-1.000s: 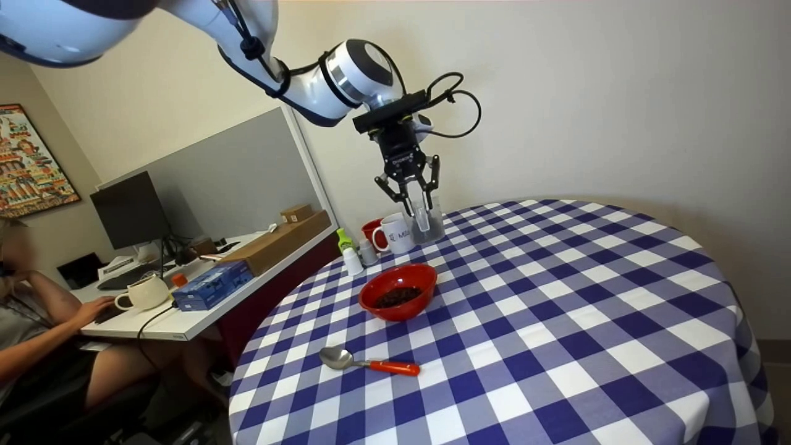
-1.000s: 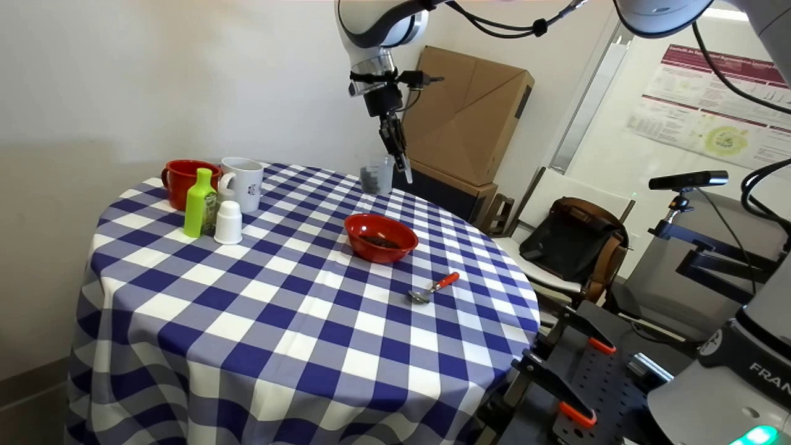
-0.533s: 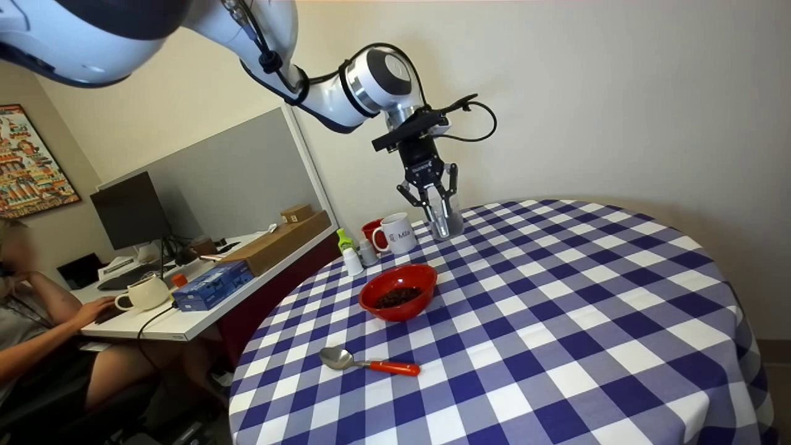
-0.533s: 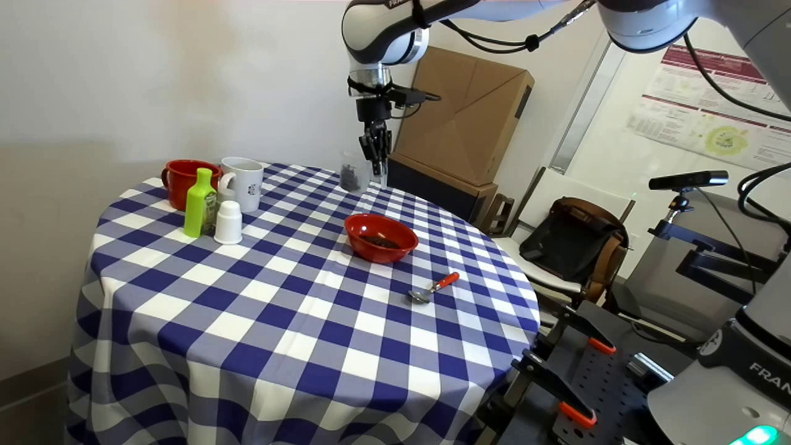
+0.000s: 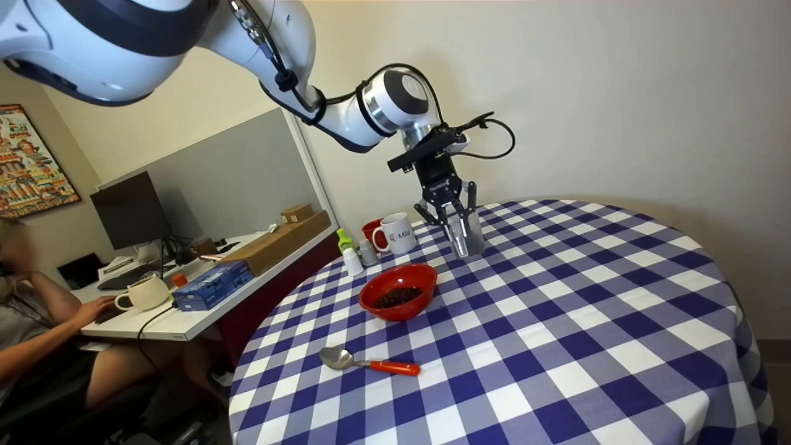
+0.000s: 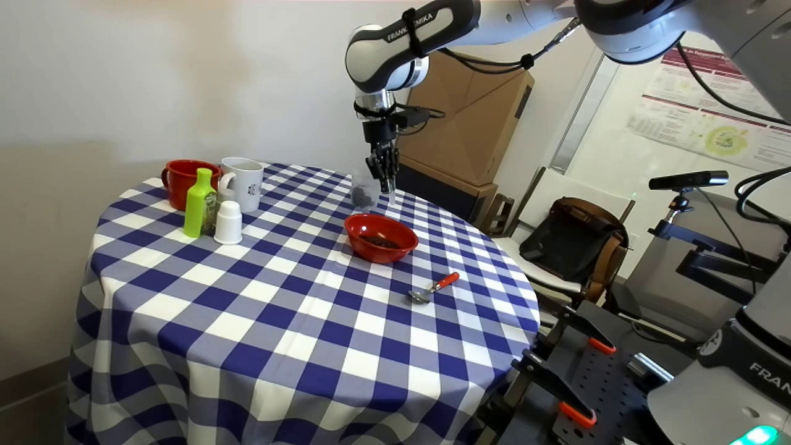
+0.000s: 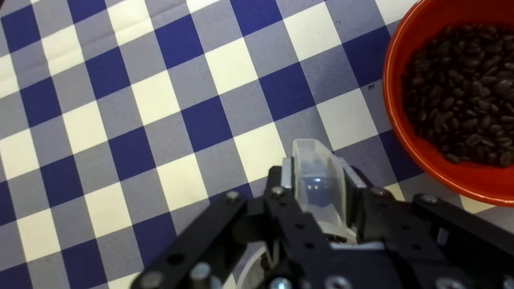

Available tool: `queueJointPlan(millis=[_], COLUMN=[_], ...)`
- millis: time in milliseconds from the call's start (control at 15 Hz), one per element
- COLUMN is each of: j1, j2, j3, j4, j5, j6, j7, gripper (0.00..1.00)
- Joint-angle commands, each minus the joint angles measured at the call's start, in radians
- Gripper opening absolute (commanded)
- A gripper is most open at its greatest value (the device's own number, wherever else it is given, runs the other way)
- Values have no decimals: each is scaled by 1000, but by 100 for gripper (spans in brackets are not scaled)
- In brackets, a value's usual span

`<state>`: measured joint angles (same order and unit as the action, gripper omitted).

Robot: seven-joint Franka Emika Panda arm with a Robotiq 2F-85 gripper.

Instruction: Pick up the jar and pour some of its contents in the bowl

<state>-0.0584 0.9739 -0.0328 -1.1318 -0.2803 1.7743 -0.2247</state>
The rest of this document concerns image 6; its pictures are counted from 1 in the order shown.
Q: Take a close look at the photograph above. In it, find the brown cardboard box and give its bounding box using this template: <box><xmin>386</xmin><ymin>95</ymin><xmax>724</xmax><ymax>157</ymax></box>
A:
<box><xmin>394</xmin><ymin>46</ymin><xmax>536</xmax><ymax>198</ymax></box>

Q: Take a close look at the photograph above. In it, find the grey metal frame strip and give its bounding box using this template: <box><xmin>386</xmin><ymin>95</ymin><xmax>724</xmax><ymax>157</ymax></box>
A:
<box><xmin>549</xmin><ymin>56</ymin><xmax>622</xmax><ymax>176</ymax></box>

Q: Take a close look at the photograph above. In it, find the spoon with red handle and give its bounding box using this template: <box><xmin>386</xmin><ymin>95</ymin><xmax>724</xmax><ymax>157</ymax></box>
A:
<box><xmin>409</xmin><ymin>270</ymin><xmax>462</xmax><ymax>307</ymax></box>

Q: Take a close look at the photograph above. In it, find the red mug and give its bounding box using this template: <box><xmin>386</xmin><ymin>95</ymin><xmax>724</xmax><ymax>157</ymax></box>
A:
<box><xmin>158</xmin><ymin>157</ymin><xmax>229</xmax><ymax>213</ymax></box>

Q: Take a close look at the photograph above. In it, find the green bottle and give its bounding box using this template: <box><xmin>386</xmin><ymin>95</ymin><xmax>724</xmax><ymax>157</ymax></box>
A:
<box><xmin>180</xmin><ymin>166</ymin><xmax>224</xmax><ymax>239</ymax></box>

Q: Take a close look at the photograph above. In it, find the clear jar with dark contents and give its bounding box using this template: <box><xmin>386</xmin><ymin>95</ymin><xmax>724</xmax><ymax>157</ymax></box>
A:
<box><xmin>352</xmin><ymin>163</ymin><xmax>386</xmax><ymax>209</ymax></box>

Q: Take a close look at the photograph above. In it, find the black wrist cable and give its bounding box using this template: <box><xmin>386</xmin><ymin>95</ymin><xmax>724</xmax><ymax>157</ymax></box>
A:
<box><xmin>441</xmin><ymin>20</ymin><xmax>585</xmax><ymax>76</ymax></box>

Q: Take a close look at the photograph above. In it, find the black bar camera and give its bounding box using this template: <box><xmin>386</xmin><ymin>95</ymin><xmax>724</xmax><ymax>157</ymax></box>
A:
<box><xmin>649</xmin><ymin>167</ymin><xmax>733</xmax><ymax>192</ymax></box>

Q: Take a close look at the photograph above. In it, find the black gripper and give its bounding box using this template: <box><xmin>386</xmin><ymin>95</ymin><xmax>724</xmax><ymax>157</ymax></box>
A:
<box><xmin>360</xmin><ymin>110</ymin><xmax>405</xmax><ymax>198</ymax></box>

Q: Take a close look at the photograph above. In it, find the black cable loop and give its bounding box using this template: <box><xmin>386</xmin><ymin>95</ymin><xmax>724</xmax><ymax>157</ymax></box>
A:
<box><xmin>733</xmin><ymin>166</ymin><xmax>791</xmax><ymax>228</ymax></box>

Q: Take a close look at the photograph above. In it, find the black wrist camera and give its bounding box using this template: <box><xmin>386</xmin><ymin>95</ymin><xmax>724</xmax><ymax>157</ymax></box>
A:
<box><xmin>399</xmin><ymin>103</ymin><xmax>446</xmax><ymax>128</ymax></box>

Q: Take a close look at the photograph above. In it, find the small white cup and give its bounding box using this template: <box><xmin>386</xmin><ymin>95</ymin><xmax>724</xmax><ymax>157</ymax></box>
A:
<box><xmin>214</xmin><ymin>198</ymin><xmax>245</xmax><ymax>246</ymax></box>

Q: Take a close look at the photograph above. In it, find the white mug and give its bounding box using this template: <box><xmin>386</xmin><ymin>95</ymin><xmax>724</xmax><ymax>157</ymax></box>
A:
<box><xmin>216</xmin><ymin>161</ymin><xmax>267</xmax><ymax>217</ymax></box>

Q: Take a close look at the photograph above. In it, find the dark chair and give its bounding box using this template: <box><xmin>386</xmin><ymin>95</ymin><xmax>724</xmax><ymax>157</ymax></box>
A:
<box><xmin>519</xmin><ymin>196</ymin><xmax>631</xmax><ymax>304</ymax></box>

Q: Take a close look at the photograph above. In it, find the blue white checkered tablecloth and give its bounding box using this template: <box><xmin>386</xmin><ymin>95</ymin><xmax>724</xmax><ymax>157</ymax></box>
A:
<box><xmin>63</xmin><ymin>157</ymin><xmax>545</xmax><ymax>445</ymax></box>

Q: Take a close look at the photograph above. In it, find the red bowl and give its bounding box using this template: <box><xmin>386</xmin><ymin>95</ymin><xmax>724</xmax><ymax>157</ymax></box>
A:
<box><xmin>344</xmin><ymin>209</ymin><xmax>421</xmax><ymax>267</ymax></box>

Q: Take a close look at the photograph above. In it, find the black clamp orange handle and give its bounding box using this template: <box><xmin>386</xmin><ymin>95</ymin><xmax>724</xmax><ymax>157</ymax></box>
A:
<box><xmin>515</xmin><ymin>349</ymin><xmax>601</xmax><ymax>432</ymax></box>
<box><xmin>541</xmin><ymin>304</ymin><xmax>622</xmax><ymax>358</ymax></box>

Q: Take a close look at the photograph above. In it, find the black perforated board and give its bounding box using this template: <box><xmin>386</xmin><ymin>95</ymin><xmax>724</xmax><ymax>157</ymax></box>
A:
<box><xmin>486</xmin><ymin>299</ymin><xmax>703</xmax><ymax>445</ymax></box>

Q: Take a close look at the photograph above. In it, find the grey panel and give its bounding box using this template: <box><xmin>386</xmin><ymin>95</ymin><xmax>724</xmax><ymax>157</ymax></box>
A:
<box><xmin>614</xmin><ymin>191</ymin><xmax>791</xmax><ymax>340</ymax></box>

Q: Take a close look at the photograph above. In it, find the black blue tripod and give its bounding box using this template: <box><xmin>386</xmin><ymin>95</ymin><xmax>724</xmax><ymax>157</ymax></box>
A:
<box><xmin>651</xmin><ymin>187</ymin><xmax>787</xmax><ymax>292</ymax></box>

